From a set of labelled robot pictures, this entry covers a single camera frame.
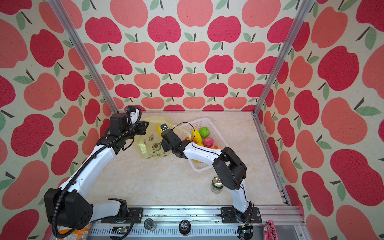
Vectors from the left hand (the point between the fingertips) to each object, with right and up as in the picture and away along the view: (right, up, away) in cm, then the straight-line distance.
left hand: (150, 123), depth 80 cm
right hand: (+8, -9, +10) cm, 15 cm away
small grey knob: (+4, -44, -16) cm, 47 cm away
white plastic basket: (+38, -8, +19) cm, 43 cm away
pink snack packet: (+59, -51, -11) cm, 79 cm away
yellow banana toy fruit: (+2, -4, +11) cm, 11 cm away
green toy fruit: (+31, -5, +22) cm, 38 cm away
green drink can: (+35, -31, -5) cm, 48 cm away
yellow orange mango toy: (+24, -15, -21) cm, 36 cm away
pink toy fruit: (+33, -12, +16) cm, 39 cm away
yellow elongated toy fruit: (+27, -9, +19) cm, 34 cm away
